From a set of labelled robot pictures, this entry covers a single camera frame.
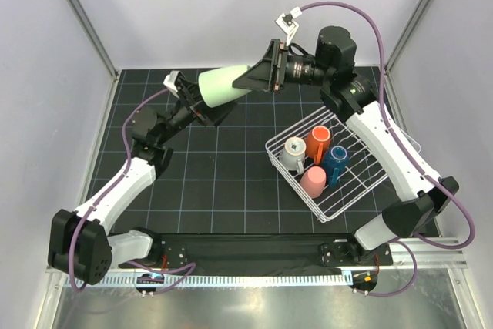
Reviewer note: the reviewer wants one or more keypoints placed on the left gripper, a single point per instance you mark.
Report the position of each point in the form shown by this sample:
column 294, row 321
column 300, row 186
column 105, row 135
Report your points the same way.
column 190, row 98

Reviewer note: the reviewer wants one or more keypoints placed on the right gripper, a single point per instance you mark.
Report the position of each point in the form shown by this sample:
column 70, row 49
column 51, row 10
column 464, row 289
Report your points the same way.
column 259, row 77

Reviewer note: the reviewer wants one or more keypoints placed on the pale green tumbler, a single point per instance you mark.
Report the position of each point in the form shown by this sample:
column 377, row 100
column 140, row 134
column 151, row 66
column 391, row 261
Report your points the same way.
column 216, row 85

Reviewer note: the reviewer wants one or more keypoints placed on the orange mug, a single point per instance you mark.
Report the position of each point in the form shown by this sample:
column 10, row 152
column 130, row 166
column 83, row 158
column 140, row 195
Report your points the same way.
column 317, row 143

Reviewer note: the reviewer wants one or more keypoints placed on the blue mug cream inside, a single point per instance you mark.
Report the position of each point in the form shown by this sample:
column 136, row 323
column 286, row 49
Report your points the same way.
column 334, row 162

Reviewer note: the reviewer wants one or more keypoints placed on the pink cup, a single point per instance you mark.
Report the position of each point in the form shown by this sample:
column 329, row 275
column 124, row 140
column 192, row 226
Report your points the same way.
column 313, row 181

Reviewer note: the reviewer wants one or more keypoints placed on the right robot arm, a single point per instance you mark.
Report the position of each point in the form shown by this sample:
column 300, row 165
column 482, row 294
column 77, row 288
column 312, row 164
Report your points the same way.
column 422, row 193

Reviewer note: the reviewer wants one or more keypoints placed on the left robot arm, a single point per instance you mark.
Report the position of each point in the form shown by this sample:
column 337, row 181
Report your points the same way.
column 81, row 244

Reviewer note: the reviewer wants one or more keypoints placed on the black gridded table mat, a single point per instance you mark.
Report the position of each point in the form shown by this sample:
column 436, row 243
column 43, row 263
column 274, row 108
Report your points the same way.
column 221, row 180

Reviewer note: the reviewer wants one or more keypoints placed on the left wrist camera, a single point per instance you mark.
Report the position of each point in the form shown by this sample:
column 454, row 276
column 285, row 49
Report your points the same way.
column 173, row 82

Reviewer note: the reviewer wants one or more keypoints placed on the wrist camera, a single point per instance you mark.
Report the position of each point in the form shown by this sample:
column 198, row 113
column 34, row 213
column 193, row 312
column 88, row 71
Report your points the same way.
column 287, row 23
column 173, row 82

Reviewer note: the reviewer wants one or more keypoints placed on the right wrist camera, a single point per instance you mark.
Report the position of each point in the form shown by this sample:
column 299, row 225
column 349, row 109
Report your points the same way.
column 287, row 23

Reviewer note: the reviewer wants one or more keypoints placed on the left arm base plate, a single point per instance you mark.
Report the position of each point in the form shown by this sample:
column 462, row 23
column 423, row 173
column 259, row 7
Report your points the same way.
column 174, row 255

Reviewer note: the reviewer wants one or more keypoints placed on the slotted cable duct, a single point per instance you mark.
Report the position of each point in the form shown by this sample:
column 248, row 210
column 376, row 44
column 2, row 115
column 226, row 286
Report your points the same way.
column 140, row 279

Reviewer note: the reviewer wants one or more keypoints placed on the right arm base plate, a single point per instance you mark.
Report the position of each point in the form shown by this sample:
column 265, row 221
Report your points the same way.
column 335, row 254

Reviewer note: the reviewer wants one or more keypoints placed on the aluminium rail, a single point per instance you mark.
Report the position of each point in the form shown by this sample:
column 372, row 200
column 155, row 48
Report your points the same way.
column 426, row 255

